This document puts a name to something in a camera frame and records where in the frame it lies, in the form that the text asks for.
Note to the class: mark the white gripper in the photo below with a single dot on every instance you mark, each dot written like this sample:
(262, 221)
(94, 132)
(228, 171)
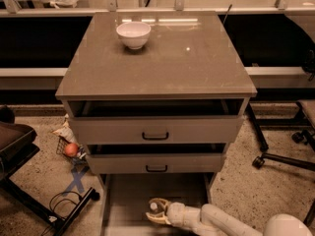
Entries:
(176, 213)

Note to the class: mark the clear plastic water bottle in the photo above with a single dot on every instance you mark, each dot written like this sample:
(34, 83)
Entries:
(154, 207)

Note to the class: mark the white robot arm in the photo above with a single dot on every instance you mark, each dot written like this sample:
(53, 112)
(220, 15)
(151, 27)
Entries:
(210, 220)

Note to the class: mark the bottom grey drawer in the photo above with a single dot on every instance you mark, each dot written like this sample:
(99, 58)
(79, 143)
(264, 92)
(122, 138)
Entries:
(127, 196)

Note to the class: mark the grey drawer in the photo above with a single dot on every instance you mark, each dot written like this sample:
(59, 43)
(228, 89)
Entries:
(182, 130)
(180, 158)
(127, 196)

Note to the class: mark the middle grey drawer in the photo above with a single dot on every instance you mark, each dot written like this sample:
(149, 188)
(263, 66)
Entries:
(180, 158)

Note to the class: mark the top grey drawer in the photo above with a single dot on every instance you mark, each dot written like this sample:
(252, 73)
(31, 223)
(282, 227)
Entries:
(182, 130)

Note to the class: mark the grey drawer cabinet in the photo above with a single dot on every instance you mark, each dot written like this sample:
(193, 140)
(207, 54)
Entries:
(187, 67)

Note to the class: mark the red apple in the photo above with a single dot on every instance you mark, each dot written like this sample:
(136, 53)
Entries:
(71, 150)

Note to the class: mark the crumpled snack bag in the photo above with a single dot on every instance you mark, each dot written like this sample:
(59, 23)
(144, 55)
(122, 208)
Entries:
(65, 131)

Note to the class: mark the black chair left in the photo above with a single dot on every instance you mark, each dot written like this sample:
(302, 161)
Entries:
(47, 177)

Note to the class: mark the white ceramic bowl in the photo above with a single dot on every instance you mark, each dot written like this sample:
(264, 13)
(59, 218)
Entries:
(134, 35)

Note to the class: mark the black middle drawer handle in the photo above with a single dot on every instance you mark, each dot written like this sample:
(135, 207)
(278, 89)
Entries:
(156, 168)

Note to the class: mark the black drawer handle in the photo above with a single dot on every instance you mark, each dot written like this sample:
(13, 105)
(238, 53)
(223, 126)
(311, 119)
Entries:
(156, 168)
(148, 137)

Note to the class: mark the black top drawer handle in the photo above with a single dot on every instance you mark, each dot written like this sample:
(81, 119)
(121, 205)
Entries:
(148, 137)

